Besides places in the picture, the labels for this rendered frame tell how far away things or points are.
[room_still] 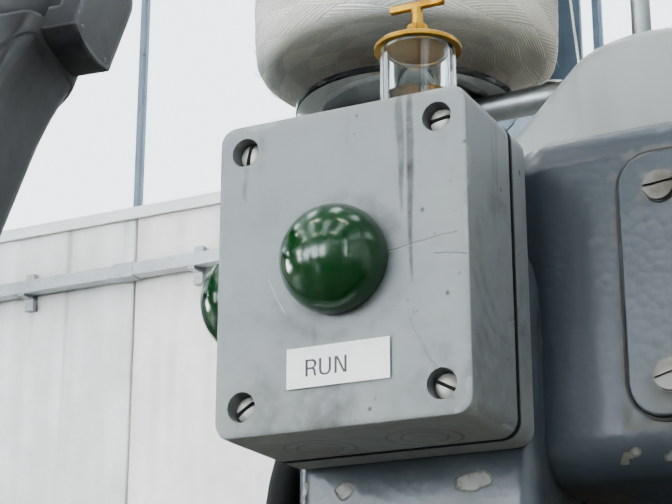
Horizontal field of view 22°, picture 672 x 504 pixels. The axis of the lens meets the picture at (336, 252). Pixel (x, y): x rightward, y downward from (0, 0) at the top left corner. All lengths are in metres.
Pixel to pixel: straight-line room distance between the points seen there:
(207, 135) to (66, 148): 0.71
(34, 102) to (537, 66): 0.28
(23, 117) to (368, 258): 0.53
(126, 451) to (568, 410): 6.41
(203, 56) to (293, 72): 6.34
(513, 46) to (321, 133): 0.44
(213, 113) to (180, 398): 1.20
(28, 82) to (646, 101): 0.44
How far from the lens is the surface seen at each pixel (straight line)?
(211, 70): 7.22
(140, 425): 6.86
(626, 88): 0.63
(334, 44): 0.90
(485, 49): 0.91
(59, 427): 7.09
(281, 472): 0.52
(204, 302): 0.49
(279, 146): 0.48
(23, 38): 0.97
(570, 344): 0.48
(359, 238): 0.44
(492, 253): 0.46
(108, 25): 0.99
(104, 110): 7.45
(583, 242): 0.49
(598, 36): 6.48
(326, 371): 0.45
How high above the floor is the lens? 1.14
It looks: 19 degrees up
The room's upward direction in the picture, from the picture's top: straight up
